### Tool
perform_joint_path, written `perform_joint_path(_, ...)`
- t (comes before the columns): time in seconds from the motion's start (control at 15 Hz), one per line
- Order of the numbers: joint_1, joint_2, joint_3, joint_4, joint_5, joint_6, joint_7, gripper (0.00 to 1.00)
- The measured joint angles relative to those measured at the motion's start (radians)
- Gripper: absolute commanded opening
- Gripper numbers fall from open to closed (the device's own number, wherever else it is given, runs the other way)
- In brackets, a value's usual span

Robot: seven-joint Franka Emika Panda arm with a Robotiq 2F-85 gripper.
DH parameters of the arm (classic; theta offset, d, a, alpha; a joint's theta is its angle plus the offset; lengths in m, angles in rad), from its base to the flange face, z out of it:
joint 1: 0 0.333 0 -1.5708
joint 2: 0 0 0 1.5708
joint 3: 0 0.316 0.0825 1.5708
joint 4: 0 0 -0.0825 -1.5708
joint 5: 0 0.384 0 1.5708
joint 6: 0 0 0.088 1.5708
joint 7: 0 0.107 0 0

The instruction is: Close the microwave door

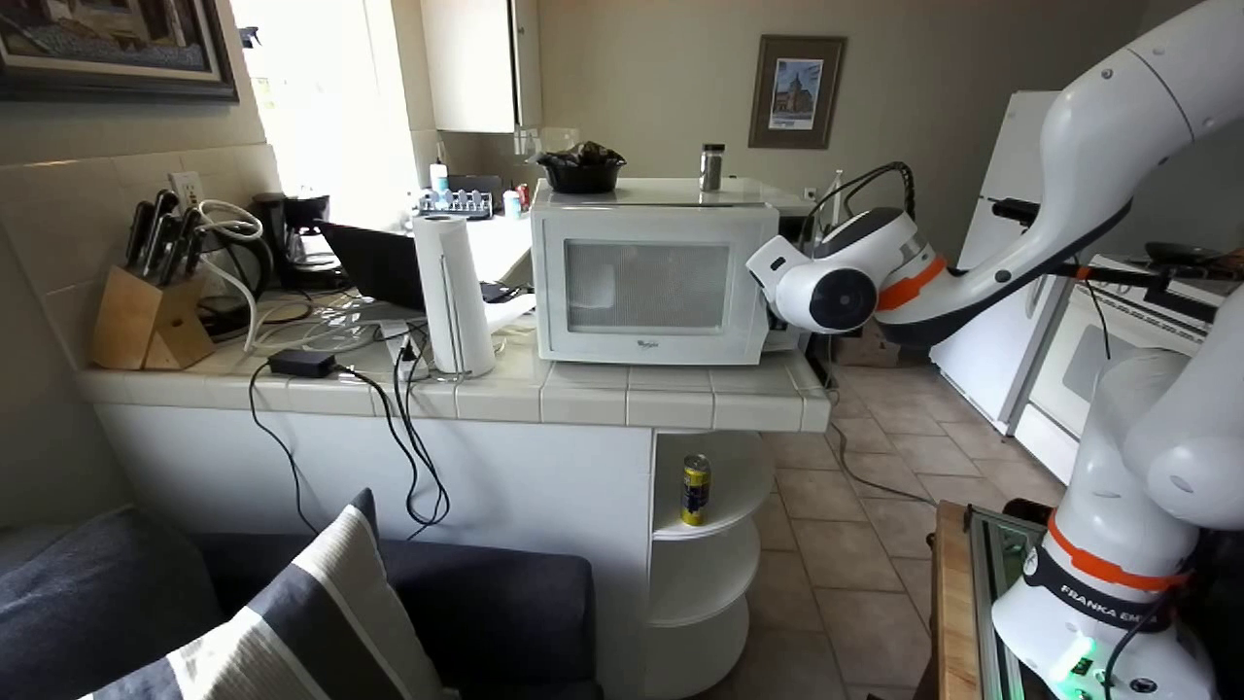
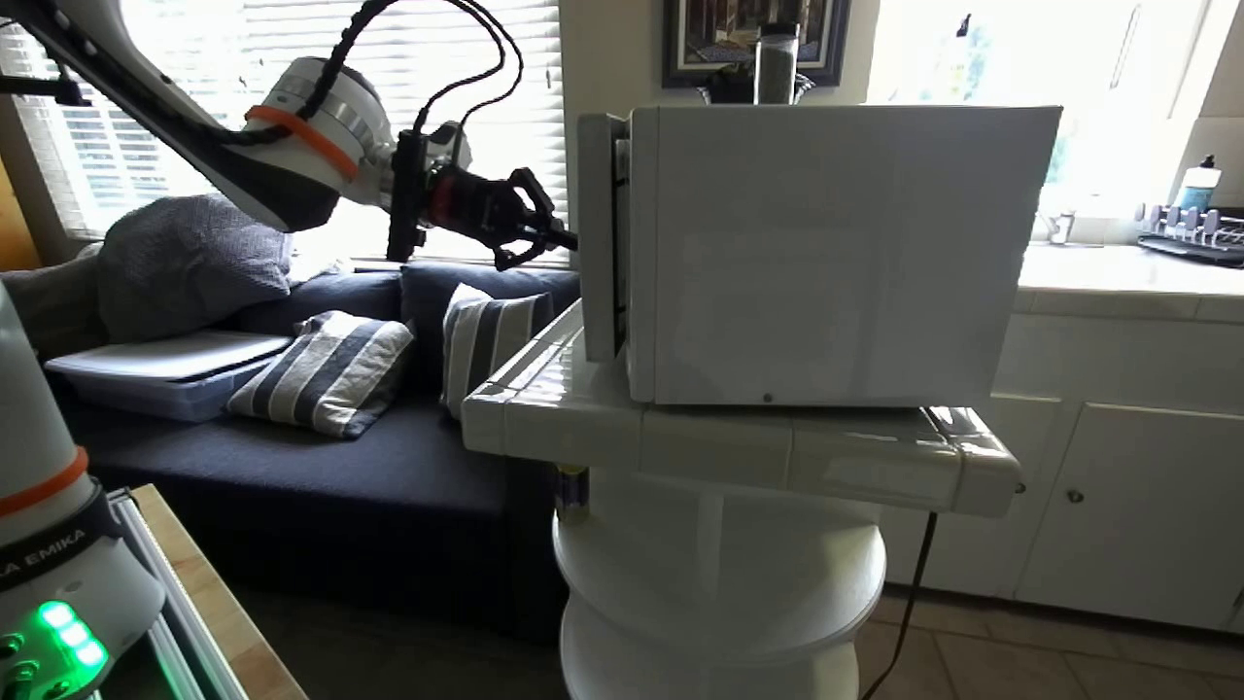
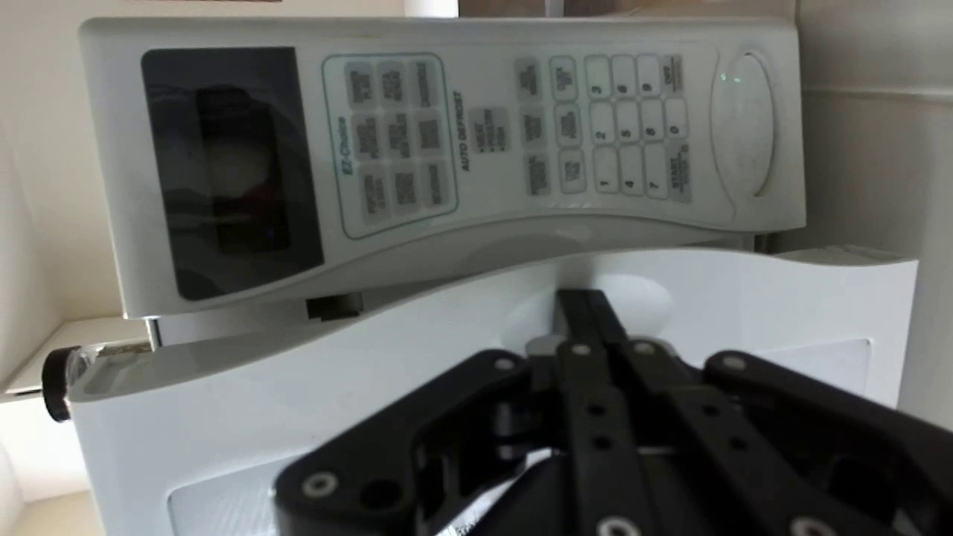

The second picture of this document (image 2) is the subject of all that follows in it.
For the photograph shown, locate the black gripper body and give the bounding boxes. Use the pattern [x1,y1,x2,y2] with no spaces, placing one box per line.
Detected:
[423,162,524,251]

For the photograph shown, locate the white microwave body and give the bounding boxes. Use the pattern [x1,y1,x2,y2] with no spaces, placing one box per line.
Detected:
[623,99,1065,413]

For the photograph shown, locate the blue white striped pillow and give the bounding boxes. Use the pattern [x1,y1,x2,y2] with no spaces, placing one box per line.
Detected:
[436,281,560,421]
[222,308,420,442]

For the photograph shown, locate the steel tumbler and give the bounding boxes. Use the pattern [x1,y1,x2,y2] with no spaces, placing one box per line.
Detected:
[748,19,808,109]

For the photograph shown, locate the round blue cushion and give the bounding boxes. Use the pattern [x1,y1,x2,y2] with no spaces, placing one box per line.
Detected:
[93,190,300,348]

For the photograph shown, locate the dark blue sofa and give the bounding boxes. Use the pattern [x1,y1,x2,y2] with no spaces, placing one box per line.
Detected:
[0,251,592,645]

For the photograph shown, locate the white window blinds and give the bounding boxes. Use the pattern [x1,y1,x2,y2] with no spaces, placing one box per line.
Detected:
[0,0,573,269]

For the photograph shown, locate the flat grey blue cushion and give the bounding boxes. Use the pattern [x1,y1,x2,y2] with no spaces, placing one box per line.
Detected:
[45,326,295,427]

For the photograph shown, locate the white round shelf unit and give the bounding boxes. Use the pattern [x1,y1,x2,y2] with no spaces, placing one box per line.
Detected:
[550,466,893,700]

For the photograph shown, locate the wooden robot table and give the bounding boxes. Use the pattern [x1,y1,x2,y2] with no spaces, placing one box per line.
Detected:
[98,482,310,700]

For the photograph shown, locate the white kitchen cabinets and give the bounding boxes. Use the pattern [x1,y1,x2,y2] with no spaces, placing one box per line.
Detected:
[881,300,1244,637]

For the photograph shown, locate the dish rack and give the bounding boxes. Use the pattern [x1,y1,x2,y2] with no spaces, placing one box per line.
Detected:
[1135,202,1244,271]

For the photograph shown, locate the soap bottle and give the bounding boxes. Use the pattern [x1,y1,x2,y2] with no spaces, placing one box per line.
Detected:
[1172,153,1224,223]

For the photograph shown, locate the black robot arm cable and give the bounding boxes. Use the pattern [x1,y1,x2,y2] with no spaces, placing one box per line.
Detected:
[326,0,535,141]

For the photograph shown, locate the large dark picture frame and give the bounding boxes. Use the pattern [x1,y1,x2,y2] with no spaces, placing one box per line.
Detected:
[660,0,856,94]

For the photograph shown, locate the black floor cable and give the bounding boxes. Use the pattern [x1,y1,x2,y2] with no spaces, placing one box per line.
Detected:
[860,510,944,700]

